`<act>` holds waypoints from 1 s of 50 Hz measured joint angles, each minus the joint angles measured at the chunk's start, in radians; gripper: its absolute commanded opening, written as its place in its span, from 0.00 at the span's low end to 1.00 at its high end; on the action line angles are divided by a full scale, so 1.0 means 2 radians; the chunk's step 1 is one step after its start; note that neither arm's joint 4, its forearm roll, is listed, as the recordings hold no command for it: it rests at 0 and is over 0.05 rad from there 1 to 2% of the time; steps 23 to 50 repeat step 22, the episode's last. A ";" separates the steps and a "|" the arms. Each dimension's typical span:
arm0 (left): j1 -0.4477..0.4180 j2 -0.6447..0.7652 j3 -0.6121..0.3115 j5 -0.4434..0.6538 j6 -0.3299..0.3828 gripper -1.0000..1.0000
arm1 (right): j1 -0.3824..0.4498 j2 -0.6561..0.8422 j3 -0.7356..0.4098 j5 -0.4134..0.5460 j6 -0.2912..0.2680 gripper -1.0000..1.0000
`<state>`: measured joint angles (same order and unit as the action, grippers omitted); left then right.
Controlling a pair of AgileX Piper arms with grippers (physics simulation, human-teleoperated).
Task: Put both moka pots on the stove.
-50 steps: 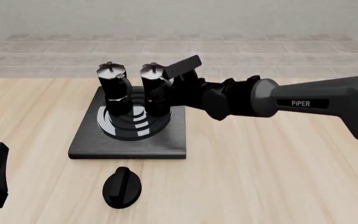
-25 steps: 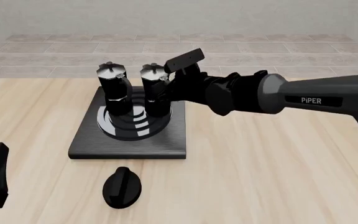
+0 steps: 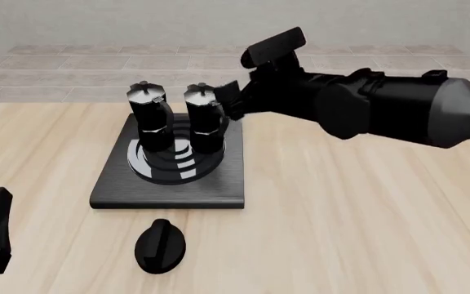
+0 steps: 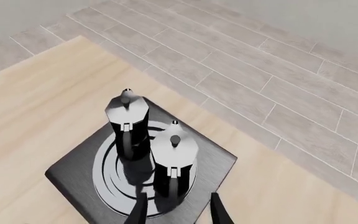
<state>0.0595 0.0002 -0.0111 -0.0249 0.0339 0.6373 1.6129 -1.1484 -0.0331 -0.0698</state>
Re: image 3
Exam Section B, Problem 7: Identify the black moka pot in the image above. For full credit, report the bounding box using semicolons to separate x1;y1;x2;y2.
183;82;230;155
126;80;175;154

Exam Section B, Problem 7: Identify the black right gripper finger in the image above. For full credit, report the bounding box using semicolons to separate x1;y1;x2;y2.
224;102;246;122
213;79;242;107

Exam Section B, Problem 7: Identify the flat black stove plate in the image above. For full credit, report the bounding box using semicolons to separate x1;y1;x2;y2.
89;112;246;211

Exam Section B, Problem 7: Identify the round black stove knob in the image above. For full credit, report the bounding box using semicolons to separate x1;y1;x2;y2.
134;218;188;274

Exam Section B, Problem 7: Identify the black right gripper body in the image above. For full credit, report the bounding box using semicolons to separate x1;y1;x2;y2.
234;65;306;118

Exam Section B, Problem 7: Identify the small black plate on stalk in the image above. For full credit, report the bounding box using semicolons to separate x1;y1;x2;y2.
241;26;305;72

